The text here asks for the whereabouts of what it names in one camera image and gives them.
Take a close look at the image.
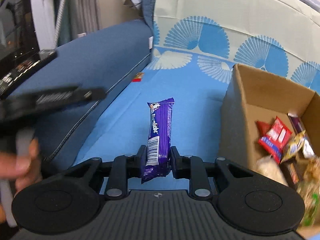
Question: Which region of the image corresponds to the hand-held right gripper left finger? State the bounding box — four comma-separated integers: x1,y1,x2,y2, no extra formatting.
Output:
62,144,148,200

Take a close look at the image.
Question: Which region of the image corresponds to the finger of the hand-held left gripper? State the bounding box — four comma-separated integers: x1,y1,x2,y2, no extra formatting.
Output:
75,86,106,103

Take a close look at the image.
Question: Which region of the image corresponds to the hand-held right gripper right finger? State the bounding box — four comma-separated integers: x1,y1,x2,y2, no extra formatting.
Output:
171,146,256,200

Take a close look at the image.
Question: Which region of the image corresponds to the purple snack bar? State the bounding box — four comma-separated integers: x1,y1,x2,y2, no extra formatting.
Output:
141,97,175,184

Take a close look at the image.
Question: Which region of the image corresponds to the brown cardboard box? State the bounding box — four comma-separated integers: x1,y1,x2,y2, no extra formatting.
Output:
219,64,320,230

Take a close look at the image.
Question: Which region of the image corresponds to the clear white snack packet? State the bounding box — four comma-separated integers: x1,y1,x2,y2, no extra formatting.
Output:
255,155,288,187

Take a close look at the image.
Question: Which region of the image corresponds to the red white snack packet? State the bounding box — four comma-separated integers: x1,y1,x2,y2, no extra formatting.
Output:
257,116,293,164

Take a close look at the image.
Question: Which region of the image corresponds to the gold patterned snack packet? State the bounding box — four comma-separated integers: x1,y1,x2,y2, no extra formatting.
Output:
280,130,307,165

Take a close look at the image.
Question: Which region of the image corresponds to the dark snack box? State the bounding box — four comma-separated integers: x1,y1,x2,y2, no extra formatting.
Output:
287,113,307,137

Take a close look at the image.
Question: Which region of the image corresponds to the green nut snack packet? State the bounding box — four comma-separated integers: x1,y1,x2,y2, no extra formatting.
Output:
296,156,320,228

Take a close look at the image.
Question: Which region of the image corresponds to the person's left hand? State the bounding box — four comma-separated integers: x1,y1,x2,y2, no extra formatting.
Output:
0,138,42,195

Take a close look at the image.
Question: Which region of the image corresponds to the blue cream printed bed sheet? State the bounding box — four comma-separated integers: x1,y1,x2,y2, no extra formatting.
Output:
72,0,320,190

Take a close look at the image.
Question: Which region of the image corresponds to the thin red brown snack bar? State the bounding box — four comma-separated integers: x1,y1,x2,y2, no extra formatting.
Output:
132,71,145,83

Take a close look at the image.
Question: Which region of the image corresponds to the black glossy cabinet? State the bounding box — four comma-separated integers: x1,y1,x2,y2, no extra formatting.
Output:
0,0,57,99

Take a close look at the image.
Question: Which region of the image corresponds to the grey curtain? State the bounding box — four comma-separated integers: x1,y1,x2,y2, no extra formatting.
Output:
67,0,100,40

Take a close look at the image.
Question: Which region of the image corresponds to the white board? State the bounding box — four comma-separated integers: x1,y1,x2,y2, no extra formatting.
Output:
29,0,57,52

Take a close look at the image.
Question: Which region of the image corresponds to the grey ribbed hose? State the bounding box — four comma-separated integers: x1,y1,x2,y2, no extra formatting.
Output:
52,0,69,49

